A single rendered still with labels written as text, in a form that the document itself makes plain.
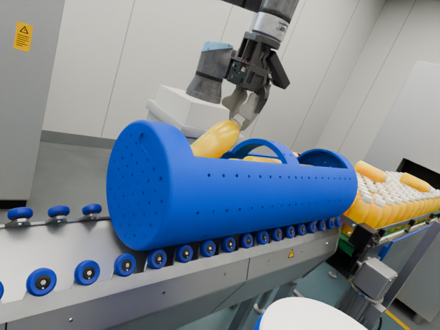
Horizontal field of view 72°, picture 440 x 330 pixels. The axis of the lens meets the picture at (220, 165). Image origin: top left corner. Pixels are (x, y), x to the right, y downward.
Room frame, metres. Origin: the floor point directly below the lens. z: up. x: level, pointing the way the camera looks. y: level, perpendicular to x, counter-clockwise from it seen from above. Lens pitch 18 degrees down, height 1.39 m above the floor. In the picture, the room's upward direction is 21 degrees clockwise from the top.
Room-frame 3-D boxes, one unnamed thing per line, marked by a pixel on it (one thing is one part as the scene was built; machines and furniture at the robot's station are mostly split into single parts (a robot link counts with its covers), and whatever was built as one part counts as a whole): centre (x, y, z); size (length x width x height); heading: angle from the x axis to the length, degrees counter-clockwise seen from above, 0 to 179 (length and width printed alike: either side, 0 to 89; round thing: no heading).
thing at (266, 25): (0.74, 0.00, 1.50); 0.08 x 0.08 x 0.05
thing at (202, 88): (1.27, 0.17, 1.29); 0.15 x 0.15 x 0.10
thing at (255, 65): (0.74, 0.01, 1.42); 0.09 x 0.08 x 0.12; 137
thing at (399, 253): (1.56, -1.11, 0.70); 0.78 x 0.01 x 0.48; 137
